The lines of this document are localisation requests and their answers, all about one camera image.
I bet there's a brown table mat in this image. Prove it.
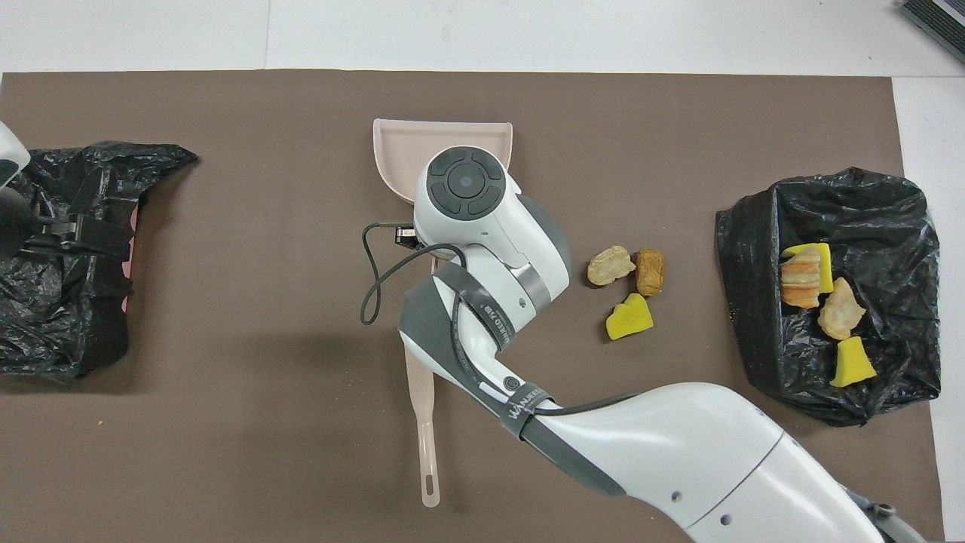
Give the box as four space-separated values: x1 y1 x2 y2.
0 69 947 543

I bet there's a small yellow sponge wedge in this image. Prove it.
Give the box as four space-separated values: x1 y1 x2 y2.
829 336 878 388

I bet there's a notched yellow sponge piece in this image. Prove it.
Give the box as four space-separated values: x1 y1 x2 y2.
782 242 835 295

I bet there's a brown bread loaf toy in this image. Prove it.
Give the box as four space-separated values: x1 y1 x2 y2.
635 248 666 297

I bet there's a yellow sponge chunk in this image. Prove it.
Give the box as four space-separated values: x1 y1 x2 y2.
605 293 654 342

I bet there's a beige foam chunk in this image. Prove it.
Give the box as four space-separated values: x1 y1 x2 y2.
818 277 867 341
587 245 637 287

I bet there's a black bag on pink bin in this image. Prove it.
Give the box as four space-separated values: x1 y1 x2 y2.
0 140 199 380

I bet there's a beige hand brush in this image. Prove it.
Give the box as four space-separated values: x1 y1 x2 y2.
405 347 441 508

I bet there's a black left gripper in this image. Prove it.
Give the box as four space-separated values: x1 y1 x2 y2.
0 189 133 261

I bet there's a black trash bag bin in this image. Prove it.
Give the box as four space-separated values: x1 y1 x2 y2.
715 167 942 428

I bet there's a striped orange croissant toy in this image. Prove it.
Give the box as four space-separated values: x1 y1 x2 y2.
780 247 823 310

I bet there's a beige plastic dustpan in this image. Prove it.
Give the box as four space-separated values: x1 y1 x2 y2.
372 118 514 274

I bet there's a dark grey ribbed object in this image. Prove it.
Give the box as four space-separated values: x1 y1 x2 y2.
897 0 965 66

